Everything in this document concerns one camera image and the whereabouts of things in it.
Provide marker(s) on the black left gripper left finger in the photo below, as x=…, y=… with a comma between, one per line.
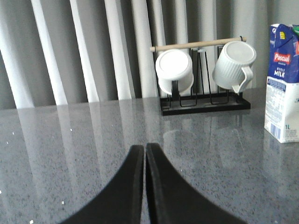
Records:
x=120, y=202

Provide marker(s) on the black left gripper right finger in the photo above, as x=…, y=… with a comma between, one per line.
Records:
x=171, y=200

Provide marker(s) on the Pascual whole milk carton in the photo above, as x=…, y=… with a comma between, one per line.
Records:
x=282, y=86

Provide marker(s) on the white smooth mug on rack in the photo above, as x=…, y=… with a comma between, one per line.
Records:
x=174, y=65

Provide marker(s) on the white ribbed mug on rack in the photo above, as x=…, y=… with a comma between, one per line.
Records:
x=233, y=68

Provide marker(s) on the grey white curtain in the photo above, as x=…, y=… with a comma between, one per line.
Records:
x=58, y=52

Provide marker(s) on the black wire mug rack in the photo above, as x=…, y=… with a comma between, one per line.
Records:
x=198, y=97

